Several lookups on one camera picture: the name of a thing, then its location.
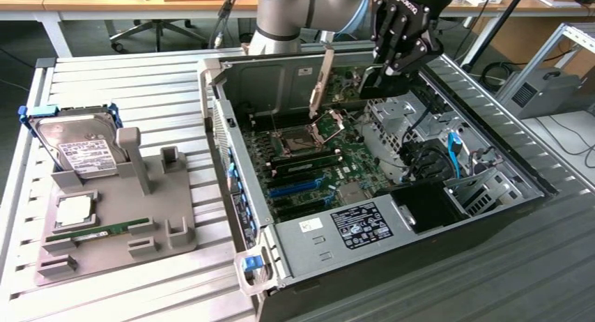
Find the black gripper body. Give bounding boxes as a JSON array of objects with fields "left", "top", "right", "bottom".
[{"left": 385, "top": 0, "right": 461, "bottom": 54}]

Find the graphics card with metal bracket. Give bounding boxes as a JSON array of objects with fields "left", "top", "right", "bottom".
[{"left": 308, "top": 41, "right": 421, "bottom": 120}]

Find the silver disk bay cage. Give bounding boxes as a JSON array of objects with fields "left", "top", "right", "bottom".
[{"left": 361, "top": 69, "right": 470, "bottom": 183}]

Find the black stand pole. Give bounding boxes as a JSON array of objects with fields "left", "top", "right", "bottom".
[{"left": 458, "top": 0, "right": 530, "bottom": 70}]

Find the cluttered wooden desk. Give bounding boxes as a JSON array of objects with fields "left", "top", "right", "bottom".
[{"left": 436, "top": 0, "right": 595, "bottom": 26}]

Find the brown wooden panel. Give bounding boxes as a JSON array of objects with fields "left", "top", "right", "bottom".
[{"left": 470, "top": 17, "right": 595, "bottom": 67}]

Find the metal socket cover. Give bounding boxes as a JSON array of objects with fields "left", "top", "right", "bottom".
[{"left": 308, "top": 108, "right": 348, "bottom": 144}]

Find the grey control box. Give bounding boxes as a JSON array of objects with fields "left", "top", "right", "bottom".
[{"left": 510, "top": 69, "right": 593, "bottom": 119}]

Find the CPU socket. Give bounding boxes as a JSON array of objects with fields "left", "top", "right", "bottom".
[{"left": 273, "top": 126, "right": 326, "bottom": 159}]

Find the green motherboard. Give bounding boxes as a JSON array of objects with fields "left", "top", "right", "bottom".
[{"left": 236, "top": 105, "right": 400, "bottom": 224}]

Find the black RAM stick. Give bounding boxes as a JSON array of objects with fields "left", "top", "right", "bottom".
[{"left": 270, "top": 153, "right": 342, "bottom": 178}]

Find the silver chipset heat sink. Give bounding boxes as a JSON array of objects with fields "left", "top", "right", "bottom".
[{"left": 336, "top": 181, "right": 372, "bottom": 206}]

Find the silver perforated disk bay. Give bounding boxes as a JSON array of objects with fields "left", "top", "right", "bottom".
[{"left": 442, "top": 168, "right": 529, "bottom": 217}]

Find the blue expansion slot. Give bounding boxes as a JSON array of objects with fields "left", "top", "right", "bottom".
[{"left": 268, "top": 177, "right": 326, "bottom": 199}]

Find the black office chair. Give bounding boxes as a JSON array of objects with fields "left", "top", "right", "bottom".
[{"left": 109, "top": 19, "right": 209, "bottom": 53}]

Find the black expansion slot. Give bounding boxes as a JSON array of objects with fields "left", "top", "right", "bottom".
[{"left": 273, "top": 196, "right": 336, "bottom": 217}]

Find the grey power supply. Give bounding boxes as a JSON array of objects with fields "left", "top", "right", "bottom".
[{"left": 270, "top": 194, "right": 414, "bottom": 279}]

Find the open black PC case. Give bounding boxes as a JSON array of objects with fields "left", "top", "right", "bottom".
[{"left": 197, "top": 45, "right": 558, "bottom": 322}]

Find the long wooden desk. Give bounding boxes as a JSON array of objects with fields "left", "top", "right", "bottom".
[{"left": 0, "top": 0, "right": 258, "bottom": 58}]

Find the blue case latch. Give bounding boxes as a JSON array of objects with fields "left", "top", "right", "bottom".
[{"left": 240, "top": 254, "right": 262, "bottom": 273}]

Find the silver hard disk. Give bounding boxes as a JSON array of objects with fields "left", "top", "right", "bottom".
[{"left": 31, "top": 115, "right": 129, "bottom": 182}]

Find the grey plastic parts rack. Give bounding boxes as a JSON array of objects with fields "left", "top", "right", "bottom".
[{"left": 34, "top": 126, "right": 201, "bottom": 290}]

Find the blue disk caddy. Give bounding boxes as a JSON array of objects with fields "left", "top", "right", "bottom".
[{"left": 14, "top": 102, "right": 122, "bottom": 173}]

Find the silver CPU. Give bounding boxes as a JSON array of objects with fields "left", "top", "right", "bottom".
[{"left": 53, "top": 198, "right": 93, "bottom": 229}]

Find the green RAM stick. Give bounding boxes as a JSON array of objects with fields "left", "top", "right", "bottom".
[{"left": 45, "top": 220, "right": 152, "bottom": 245}]

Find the black coiled cable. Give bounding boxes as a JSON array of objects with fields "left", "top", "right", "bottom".
[{"left": 480, "top": 62, "right": 524, "bottom": 89}]

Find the blue disk wire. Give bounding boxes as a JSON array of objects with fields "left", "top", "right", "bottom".
[{"left": 445, "top": 130, "right": 465, "bottom": 180}]

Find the aluminium profile frame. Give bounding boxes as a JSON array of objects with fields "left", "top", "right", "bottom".
[{"left": 494, "top": 22, "right": 595, "bottom": 100}]

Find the black power wire bundle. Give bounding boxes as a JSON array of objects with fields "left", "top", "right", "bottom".
[{"left": 398, "top": 140, "right": 454, "bottom": 183}]

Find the black hanging cable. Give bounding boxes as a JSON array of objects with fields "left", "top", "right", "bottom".
[{"left": 213, "top": 0, "right": 242, "bottom": 49}]

